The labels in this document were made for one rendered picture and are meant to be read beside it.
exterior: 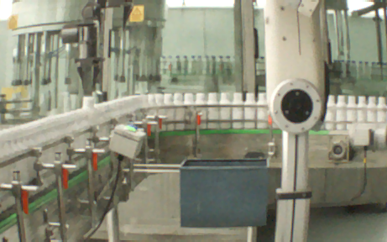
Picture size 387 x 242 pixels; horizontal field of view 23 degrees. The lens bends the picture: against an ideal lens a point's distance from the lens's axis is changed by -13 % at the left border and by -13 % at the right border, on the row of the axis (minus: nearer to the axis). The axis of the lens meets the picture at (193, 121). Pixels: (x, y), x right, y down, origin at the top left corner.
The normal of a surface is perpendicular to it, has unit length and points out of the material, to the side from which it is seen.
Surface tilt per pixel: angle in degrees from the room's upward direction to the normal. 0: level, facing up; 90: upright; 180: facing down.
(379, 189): 90
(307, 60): 101
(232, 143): 91
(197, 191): 90
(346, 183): 90
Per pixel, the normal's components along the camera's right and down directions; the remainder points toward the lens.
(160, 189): -0.06, 0.05
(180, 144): 0.67, 0.04
